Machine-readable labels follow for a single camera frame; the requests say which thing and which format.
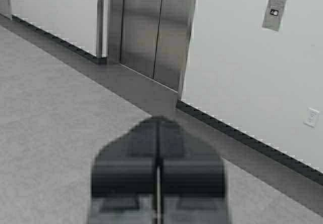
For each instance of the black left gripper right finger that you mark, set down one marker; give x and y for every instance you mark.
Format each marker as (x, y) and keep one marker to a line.
(193, 178)

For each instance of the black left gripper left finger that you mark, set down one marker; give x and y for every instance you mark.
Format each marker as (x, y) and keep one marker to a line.
(122, 181)

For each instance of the stainless steel elevator door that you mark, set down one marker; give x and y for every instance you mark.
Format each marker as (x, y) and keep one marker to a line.
(151, 37)

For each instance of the metal elevator call button panel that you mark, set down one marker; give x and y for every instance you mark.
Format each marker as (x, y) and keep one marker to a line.
(273, 14)

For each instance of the white wall outlet near elevator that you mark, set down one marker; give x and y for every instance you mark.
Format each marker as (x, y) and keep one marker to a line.
(312, 116)

